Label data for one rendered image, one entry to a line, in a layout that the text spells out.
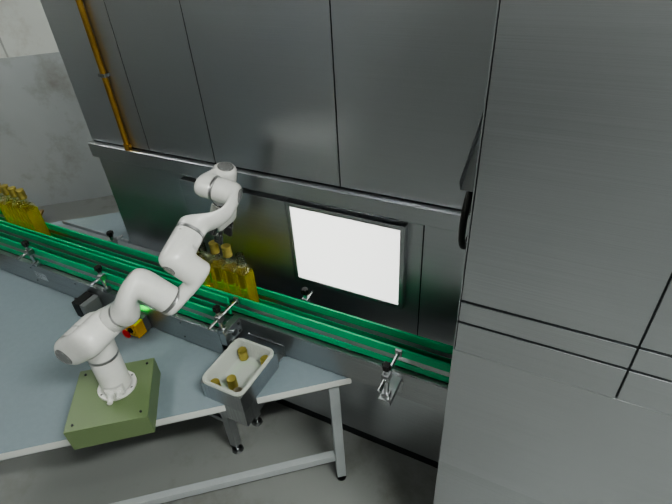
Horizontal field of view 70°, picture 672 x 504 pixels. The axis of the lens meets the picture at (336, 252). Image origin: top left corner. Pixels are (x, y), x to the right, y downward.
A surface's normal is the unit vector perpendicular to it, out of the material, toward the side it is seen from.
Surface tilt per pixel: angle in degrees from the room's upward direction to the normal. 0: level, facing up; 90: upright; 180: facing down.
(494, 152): 90
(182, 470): 0
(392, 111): 90
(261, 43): 90
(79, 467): 0
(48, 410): 0
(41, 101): 90
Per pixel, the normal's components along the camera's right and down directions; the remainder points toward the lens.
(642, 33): -0.45, 0.54
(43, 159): 0.22, 0.56
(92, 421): -0.04, -0.81
